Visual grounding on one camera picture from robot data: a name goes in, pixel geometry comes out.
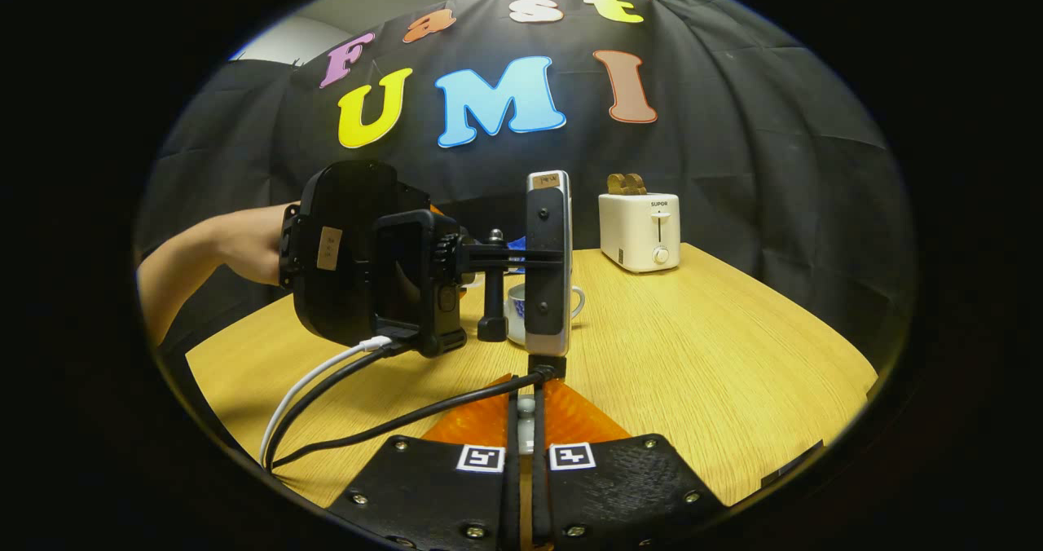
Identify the white toaster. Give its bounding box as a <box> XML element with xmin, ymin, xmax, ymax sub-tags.
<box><xmin>598</xmin><ymin>192</ymin><xmax>681</xmax><ymax>273</ymax></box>

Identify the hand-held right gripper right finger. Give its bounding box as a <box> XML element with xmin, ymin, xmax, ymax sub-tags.
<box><xmin>534</xmin><ymin>376</ymin><xmax>728</xmax><ymax>551</ymax></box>

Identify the white teacup lid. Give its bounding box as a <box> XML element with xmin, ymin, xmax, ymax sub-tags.
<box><xmin>517</xmin><ymin>395</ymin><xmax>537</xmax><ymax>456</ymax></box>

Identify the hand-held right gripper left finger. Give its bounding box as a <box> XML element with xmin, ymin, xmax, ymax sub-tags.
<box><xmin>326</xmin><ymin>374</ymin><xmax>520</xmax><ymax>551</ymax></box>

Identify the black cable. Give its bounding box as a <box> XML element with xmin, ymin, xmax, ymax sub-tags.
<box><xmin>271</xmin><ymin>369</ymin><xmax>565</xmax><ymax>469</ymax></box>
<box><xmin>263</xmin><ymin>346</ymin><xmax>408</xmax><ymax>464</ymax></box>

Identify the white blue-patterned teacup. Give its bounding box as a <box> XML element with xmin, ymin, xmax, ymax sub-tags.
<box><xmin>505</xmin><ymin>282</ymin><xmax>586</xmax><ymax>346</ymax></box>

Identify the white cable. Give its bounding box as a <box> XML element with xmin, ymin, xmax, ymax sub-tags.
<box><xmin>259</xmin><ymin>335</ymin><xmax>394</xmax><ymax>462</ymax></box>

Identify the black backdrop cloth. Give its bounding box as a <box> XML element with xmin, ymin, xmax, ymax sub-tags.
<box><xmin>134</xmin><ymin>0</ymin><xmax>918</xmax><ymax>364</ymax></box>

